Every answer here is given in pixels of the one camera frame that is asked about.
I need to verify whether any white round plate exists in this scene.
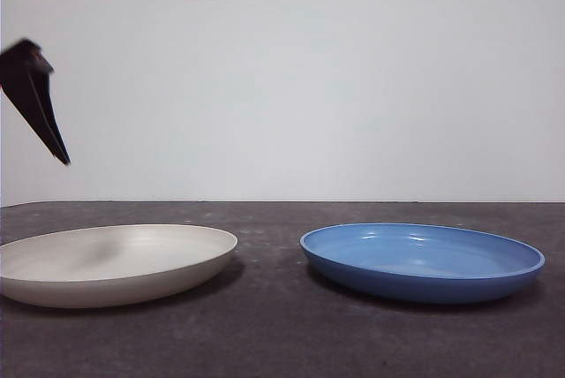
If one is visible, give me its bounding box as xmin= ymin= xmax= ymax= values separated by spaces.
xmin=0 ymin=223 xmax=239 ymax=309

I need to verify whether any blue round plate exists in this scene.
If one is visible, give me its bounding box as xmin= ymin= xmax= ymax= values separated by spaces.
xmin=299 ymin=222 xmax=546 ymax=306

